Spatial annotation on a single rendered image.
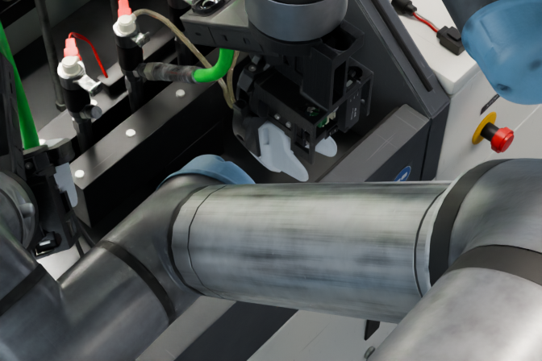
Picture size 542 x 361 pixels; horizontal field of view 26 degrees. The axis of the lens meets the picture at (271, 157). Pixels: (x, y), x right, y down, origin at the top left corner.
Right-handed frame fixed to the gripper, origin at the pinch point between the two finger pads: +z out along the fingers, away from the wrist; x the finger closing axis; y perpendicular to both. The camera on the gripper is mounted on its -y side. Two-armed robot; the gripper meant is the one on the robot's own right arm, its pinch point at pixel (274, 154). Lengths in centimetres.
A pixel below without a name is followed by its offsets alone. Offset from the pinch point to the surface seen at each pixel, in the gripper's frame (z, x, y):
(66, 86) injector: 12.6, -1.4, -28.5
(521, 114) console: 49, 56, -3
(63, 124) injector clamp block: 23.5, -0.4, -32.4
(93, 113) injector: 15.8, -0.5, -25.9
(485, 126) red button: 40, 45, -3
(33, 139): -4.3, -14.9, -13.9
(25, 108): -7.3, -14.4, -14.7
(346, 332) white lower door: 63, 18, -3
